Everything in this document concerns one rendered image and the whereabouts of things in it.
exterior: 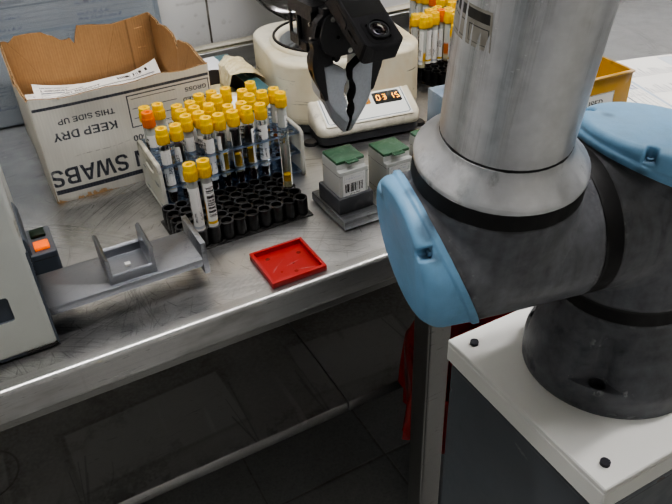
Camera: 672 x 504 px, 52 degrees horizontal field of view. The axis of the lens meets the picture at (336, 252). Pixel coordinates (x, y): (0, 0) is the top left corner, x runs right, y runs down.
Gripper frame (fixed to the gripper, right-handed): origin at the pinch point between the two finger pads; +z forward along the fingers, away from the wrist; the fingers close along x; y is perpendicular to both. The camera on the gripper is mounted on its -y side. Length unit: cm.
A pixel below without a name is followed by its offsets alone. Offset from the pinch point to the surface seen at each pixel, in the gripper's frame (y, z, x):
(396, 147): 1.6, 6.1, -7.9
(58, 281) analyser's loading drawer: -0.6, 8.7, 35.9
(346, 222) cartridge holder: -3.2, 11.4, 2.5
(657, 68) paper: 11, 11, -68
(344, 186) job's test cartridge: -1.0, 7.7, 1.4
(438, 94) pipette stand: 6.4, 2.8, -17.7
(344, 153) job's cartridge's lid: 1.4, 4.7, -0.1
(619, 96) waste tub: -1.7, 6.5, -44.4
